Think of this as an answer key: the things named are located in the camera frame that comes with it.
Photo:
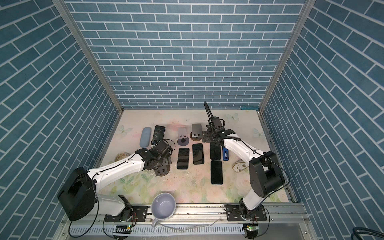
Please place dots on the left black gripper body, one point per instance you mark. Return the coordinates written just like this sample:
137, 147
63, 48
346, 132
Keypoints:
159, 162

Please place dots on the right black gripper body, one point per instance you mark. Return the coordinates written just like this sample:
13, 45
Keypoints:
209, 136

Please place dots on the black phone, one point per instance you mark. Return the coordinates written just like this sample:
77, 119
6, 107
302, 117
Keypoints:
158, 135
198, 154
216, 172
183, 159
215, 151

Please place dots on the wooden base phone stand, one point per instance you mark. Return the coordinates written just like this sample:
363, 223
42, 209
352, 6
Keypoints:
196, 133

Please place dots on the grey round phone stand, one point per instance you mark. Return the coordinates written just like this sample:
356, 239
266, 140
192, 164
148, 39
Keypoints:
183, 139

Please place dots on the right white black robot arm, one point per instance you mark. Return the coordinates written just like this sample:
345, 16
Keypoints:
266, 175

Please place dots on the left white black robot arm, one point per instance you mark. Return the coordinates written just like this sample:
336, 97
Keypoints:
80, 195

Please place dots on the blue fabric cylinder speaker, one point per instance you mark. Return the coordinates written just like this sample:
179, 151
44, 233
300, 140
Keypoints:
145, 137

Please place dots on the blue black stapler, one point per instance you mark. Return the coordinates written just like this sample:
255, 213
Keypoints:
225, 154

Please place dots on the right seashell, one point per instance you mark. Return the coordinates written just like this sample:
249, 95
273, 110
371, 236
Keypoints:
240, 166

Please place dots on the left circuit board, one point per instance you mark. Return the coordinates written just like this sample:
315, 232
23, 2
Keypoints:
122, 230

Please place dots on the circuit board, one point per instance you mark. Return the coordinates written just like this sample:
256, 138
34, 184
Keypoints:
251, 227
122, 230

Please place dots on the right circuit board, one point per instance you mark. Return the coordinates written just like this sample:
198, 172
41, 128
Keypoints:
251, 227

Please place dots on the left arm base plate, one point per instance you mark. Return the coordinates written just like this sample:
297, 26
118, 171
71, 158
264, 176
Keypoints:
136, 214

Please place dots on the white cable duct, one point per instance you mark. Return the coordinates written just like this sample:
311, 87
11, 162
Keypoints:
162, 230

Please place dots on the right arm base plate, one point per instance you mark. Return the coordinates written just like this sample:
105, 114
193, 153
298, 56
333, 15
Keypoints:
237, 213

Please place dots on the aluminium front rail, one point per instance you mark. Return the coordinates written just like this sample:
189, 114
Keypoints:
285, 221

